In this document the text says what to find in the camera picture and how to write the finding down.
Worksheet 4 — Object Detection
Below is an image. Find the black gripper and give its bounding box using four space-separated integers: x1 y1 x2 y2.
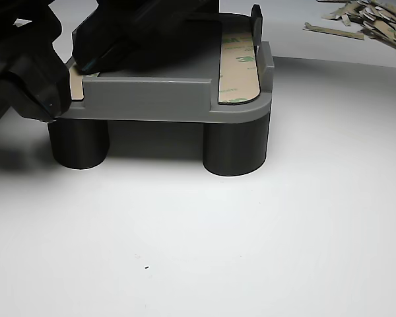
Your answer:
71 0 220 74

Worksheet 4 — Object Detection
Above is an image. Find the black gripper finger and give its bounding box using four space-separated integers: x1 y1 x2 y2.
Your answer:
0 0 72 135

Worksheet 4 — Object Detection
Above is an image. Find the tan 3M protective film strip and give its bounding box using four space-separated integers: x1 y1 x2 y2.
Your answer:
69 63 86 100
216 31 261 106

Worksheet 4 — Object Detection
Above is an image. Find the long tan film scrap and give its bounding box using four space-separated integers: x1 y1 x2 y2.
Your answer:
302 21 366 41

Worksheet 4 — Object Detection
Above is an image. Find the short tan film scrap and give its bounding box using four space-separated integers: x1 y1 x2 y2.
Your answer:
321 1 362 21

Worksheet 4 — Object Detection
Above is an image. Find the heap of tan film scraps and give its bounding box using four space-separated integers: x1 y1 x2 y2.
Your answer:
356 0 396 54

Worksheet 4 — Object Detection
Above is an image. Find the dark cylindrical fixture leg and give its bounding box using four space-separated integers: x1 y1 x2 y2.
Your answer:
48 119 112 171
203 110 269 178

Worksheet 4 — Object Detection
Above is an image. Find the grey printed fixture platform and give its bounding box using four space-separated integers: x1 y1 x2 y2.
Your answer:
52 12 275 123

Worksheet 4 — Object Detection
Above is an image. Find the black foam-topped block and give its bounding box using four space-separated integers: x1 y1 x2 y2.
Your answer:
95 13 224 76

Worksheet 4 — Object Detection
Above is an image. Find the black upright fixture post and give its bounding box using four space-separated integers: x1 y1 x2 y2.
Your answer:
249 3 264 46

